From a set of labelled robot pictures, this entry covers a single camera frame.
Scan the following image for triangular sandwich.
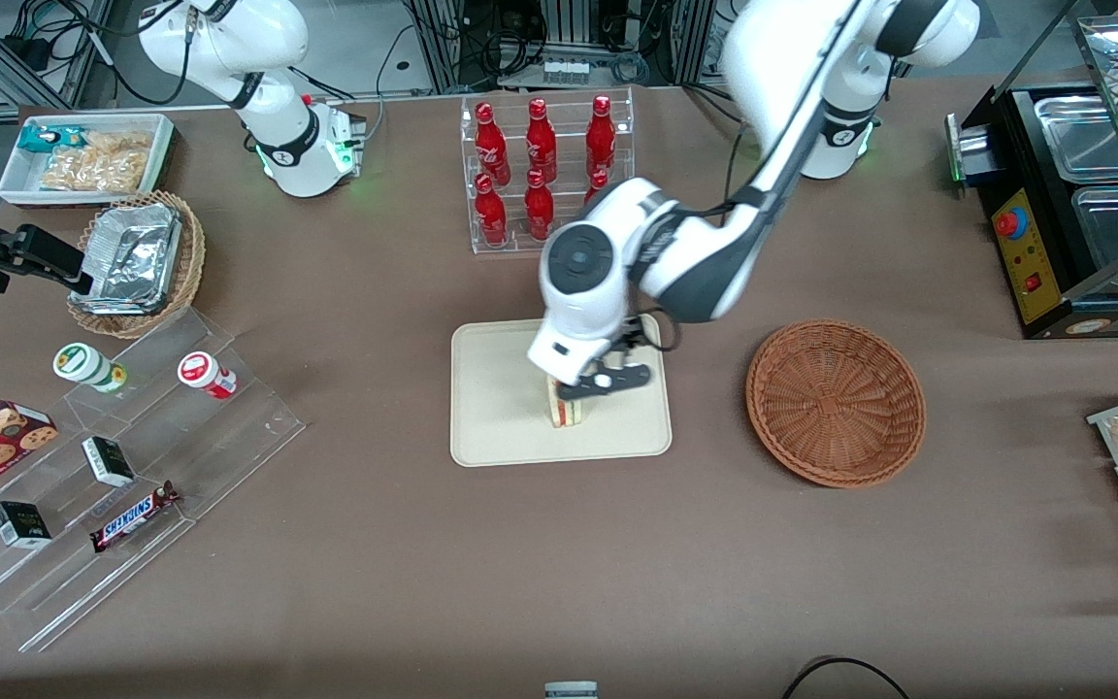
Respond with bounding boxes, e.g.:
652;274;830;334
545;376;591;430

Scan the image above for beige plastic serving tray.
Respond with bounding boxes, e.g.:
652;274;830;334
449;312;674;469

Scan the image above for light wicker basket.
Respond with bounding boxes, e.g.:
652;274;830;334
66;189;207;340

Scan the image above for round brown wicker basket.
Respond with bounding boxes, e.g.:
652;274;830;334
744;318;928;489

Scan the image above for stacked aluminium foil containers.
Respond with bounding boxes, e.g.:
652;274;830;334
82;202;183;317

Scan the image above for white rectangular snack bin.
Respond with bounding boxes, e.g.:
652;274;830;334
0;113;178;211

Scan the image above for clear bag of crackers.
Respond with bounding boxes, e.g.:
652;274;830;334
39;130;154;194

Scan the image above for green lid white bottle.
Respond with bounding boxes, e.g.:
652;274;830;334
52;342;129;395

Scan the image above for teal snack packet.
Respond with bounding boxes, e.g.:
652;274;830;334
16;123;86;155

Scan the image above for clear acrylic bottle rack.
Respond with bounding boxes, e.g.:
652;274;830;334
459;86;637;256

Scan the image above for red lid white bottle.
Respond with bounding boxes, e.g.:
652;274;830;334
177;350;239;402

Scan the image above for small black carton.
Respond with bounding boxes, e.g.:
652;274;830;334
81;435;137;489
0;500;53;551

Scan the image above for clear acrylic step shelf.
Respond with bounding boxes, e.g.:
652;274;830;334
0;308;307;654

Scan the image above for snickers chocolate bar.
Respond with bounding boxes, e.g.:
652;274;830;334
89;480;182;555

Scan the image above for black food warmer machine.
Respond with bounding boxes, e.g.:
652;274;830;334
945;0;1118;342

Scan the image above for aluminium profile frame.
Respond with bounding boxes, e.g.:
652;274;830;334
402;0;717;93

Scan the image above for black floor cable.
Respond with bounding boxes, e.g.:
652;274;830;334
779;656;911;699

